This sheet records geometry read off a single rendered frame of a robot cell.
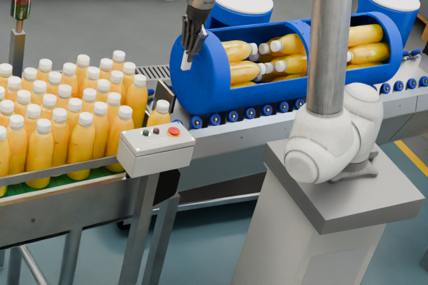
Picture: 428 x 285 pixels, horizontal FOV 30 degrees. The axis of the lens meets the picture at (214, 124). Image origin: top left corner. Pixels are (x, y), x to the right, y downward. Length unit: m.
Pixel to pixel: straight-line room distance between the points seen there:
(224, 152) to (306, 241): 0.52
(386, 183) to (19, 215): 1.09
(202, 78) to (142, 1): 3.00
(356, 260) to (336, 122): 0.64
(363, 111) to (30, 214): 1.01
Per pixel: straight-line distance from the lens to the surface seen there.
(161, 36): 5.19
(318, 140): 2.15
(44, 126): 2.27
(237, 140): 2.81
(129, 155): 2.30
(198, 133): 2.70
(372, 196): 2.42
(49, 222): 2.46
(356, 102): 2.31
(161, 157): 2.33
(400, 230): 4.17
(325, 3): 2.02
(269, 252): 2.65
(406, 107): 3.37
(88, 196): 2.46
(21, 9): 2.67
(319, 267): 2.57
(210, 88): 2.59
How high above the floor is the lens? 2.44
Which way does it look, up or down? 33 degrees down
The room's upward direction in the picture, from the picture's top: 15 degrees clockwise
